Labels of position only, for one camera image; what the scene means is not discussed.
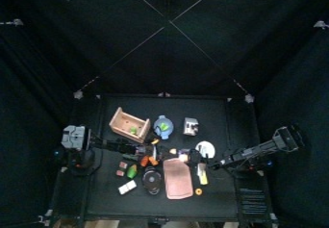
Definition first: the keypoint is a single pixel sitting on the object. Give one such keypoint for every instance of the brown eggshell half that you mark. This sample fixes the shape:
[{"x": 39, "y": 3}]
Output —
[{"x": 172, "y": 151}]

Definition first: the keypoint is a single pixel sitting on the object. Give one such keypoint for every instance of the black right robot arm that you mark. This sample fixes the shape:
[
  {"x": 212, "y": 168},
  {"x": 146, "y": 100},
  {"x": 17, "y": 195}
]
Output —
[{"x": 261, "y": 150}]

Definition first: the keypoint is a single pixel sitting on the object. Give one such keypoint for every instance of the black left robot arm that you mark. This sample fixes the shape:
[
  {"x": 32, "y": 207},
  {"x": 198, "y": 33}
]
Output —
[{"x": 107, "y": 144}]

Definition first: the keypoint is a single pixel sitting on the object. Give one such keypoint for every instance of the yellow toy banana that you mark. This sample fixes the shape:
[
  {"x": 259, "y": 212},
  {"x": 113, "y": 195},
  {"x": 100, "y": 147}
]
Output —
[{"x": 155, "y": 141}]

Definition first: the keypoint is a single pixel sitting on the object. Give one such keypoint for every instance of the yellow white butter block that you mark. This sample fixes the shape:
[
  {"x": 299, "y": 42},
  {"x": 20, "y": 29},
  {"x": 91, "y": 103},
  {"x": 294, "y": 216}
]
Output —
[{"x": 202, "y": 175}]

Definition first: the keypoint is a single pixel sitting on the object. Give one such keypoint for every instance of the orange toy piece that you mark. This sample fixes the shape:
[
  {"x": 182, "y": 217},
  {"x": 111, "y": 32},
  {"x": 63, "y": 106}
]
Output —
[
  {"x": 152, "y": 161},
  {"x": 144, "y": 161}
]

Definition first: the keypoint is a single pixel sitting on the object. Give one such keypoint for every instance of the purple toy gear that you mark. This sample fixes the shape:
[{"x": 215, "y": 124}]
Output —
[{"x": 183, "y": 150}]

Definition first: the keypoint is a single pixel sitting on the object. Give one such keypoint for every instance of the grey frying pan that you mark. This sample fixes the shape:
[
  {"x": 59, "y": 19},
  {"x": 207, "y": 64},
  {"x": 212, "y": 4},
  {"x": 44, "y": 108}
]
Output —
[{"x": 207, "y": 146}]

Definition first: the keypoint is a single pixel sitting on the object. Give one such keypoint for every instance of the green toy piece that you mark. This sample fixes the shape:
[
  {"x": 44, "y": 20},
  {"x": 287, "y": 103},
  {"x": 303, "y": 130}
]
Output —
[{"x": 164, "y": 127}]

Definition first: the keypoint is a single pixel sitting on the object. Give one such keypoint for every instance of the pink plastic tray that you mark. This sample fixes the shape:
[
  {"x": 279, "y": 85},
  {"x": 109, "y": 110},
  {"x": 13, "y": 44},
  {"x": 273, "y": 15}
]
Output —
[{"x": 178, "y": 180}]

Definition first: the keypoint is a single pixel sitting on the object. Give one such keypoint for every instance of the red square toy block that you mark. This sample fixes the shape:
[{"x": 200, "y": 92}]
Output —
[
  {"x": 120, "y": 173},
  {"x": 123, "y": 165}
]

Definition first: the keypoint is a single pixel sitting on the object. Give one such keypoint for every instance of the small green toy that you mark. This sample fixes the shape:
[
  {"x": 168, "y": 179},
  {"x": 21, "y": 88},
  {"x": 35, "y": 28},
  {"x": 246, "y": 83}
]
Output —
[{"x": 132, "y": 130}]

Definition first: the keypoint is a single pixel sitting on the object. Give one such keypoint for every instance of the toy corn green husk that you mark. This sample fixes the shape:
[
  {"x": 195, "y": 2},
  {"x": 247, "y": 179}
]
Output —
[{"x": 131, "y": 171}]

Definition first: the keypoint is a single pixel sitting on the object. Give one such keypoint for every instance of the black pot lid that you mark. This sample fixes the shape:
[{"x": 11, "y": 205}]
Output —
[{"x": 151, "y": 180}]

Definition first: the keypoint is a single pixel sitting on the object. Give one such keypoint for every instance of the white toy knife block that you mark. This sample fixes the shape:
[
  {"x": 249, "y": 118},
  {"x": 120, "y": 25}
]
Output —
[{"x": 190, "y": 126}]

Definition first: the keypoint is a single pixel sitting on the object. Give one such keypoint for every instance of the wooden open box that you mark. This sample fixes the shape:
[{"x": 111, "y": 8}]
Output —
[{"x": 122, "y": 122}]

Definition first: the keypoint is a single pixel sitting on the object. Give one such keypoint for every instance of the printed label plate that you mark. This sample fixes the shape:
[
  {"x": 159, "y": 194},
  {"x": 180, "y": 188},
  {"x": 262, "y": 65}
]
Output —
[{"x": 253, "y": 201}]

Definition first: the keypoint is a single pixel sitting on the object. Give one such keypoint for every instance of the grey frame clamp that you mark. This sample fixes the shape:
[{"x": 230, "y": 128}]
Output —
[
  {"x": 319, "y": 24},
  {"x": 77, "y": 94},
  {"x": 16, "y": 22},
  {"x": 163, "y": 94},
  {"x": 247, "y": 98}
]

